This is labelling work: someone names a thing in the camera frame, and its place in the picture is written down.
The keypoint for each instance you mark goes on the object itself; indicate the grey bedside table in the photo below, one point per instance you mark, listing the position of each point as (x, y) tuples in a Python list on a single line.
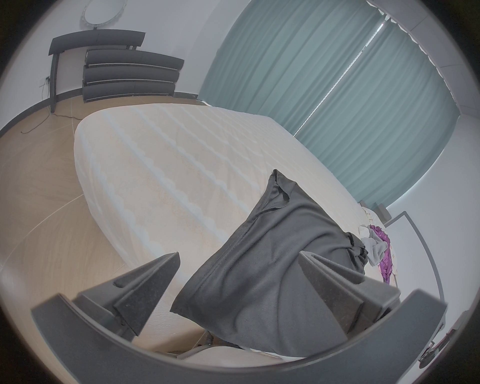
[(378, 208)]

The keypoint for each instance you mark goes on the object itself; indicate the bed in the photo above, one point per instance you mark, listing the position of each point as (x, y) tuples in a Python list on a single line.
[(187, 161)]

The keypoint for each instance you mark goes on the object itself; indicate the blue-green curtain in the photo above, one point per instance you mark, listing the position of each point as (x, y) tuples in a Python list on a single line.
[(277, 63), (386, 120)]

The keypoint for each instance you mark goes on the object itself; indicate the purple satin garment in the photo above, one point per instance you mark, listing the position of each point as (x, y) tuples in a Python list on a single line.
[(386, 262)]

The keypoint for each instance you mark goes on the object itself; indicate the black chest of drawers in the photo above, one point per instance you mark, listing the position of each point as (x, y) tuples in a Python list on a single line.
[(131, 71)]

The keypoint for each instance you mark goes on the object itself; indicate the black T-shirt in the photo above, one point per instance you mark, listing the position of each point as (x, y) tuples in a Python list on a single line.
[(262, 270)]

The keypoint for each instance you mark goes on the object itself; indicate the round wall mirror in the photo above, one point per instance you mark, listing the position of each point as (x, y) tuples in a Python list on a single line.
[(104, 13)]

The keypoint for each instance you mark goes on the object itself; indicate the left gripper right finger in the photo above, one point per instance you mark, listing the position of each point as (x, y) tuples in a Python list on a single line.
[(337, 292)]

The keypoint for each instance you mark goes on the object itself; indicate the black console table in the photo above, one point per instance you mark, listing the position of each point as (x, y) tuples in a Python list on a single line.
[(93, 39)]

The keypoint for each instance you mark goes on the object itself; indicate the white printed pillow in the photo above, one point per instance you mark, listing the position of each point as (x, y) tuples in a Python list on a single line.
[(375, 219)]

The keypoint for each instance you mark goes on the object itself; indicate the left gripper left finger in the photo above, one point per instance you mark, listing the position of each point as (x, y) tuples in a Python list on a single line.
[(150, 292)]

